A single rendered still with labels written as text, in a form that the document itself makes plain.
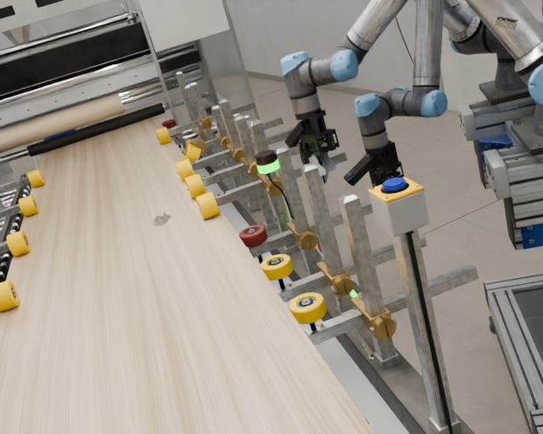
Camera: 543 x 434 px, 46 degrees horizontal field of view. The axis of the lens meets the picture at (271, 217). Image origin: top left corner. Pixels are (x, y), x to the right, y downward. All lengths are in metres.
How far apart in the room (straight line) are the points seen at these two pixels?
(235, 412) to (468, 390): 1.46
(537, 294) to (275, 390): 1.59
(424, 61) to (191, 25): 2.34
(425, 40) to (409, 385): 0.94
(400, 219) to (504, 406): 1.49
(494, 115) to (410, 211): 1.16
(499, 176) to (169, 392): 0.97
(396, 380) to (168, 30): 2.92
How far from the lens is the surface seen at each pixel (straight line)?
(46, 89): 4.06
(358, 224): 1.36
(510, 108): 2.21
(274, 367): 1.29
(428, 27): 1.88
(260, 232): 1.87
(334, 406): 1.15
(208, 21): 4.03
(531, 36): 1.56
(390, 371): 1.53
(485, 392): 2.53
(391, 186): 1.07
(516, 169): 1.73
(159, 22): 3.99
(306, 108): 1.71
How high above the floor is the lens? 1.63
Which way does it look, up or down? 22 degrees down
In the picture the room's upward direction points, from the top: 16 degrees counter-clockwise
